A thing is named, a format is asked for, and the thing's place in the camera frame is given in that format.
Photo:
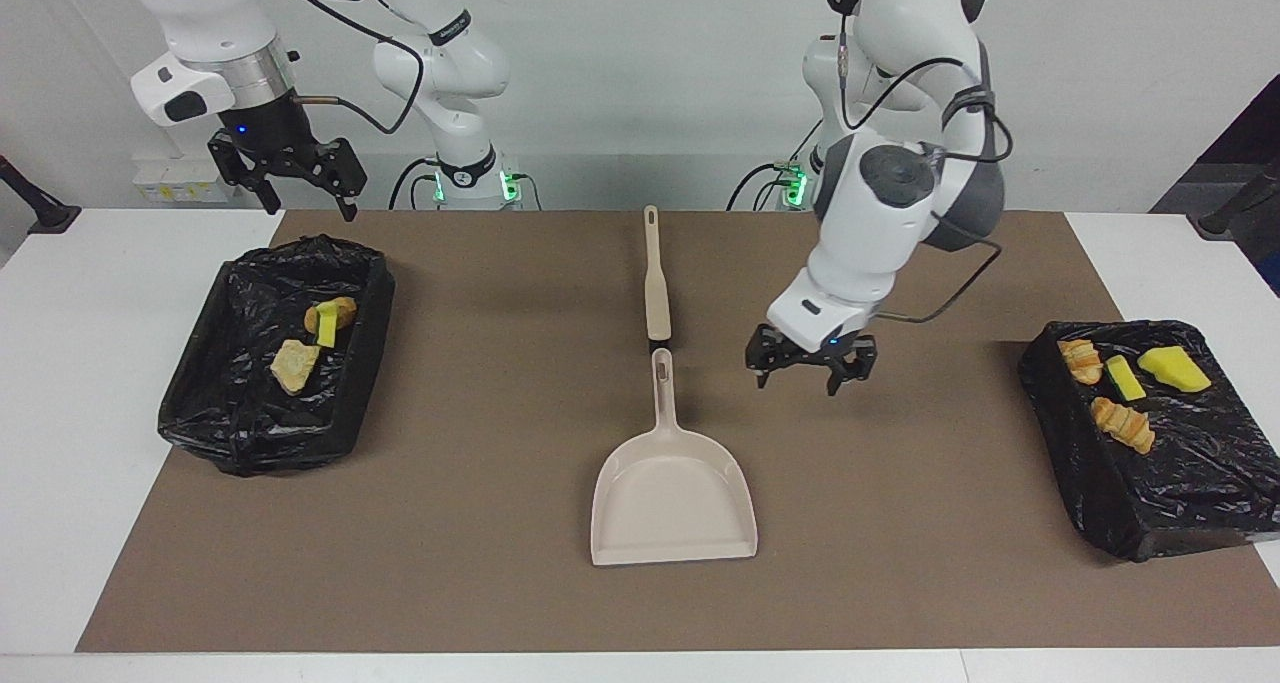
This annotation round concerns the orange striped bread piece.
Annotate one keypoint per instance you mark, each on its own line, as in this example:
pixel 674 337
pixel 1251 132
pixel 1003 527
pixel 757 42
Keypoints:
pixel 293 365

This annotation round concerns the brown paper table mat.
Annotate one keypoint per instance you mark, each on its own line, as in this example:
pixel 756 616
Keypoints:
pixel 500 563

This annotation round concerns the black bag lined bin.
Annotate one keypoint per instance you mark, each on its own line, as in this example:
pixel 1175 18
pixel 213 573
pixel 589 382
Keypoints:
pixel 230 423
pixel 1200 463

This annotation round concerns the dark grey background furniture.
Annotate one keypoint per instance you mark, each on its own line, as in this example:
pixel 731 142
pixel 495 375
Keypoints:
pixel 1255 133

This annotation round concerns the beige piece with flap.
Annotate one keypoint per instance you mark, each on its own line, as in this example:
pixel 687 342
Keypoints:
pixel 1125 423

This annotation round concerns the beige rounded piece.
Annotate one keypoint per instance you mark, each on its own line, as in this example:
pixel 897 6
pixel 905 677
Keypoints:
pixel 1082 361

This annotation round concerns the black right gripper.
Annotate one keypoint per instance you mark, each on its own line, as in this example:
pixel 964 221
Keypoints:
pixel 270 138

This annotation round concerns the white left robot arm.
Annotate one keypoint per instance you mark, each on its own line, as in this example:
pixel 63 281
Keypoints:
pixel 880 223

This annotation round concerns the beige plastic dustpan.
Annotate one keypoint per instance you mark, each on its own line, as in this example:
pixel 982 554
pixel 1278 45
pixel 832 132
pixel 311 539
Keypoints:
pixel 670 503

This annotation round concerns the yellow sponge wedge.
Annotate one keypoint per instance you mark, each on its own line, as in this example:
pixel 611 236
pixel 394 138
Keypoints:
pixel 1175 368

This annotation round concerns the notched yellow sponge piece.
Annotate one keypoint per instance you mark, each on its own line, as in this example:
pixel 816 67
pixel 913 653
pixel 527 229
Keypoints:
pixel 327 328

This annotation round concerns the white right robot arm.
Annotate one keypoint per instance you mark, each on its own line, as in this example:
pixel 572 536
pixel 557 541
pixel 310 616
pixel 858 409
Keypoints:
pixel 200 23

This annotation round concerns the white wall socket box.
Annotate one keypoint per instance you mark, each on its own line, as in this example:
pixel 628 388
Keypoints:
pixel 165 180

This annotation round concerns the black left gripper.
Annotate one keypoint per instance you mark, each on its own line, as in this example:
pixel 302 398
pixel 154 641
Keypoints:
pixel 810 348

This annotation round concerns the rectangular yellow sponge piece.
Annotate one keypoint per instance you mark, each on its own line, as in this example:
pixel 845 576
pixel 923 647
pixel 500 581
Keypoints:
pixel 1125 378

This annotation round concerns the brown oval bread roll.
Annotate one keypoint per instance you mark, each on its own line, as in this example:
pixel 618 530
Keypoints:
pixel 343 310

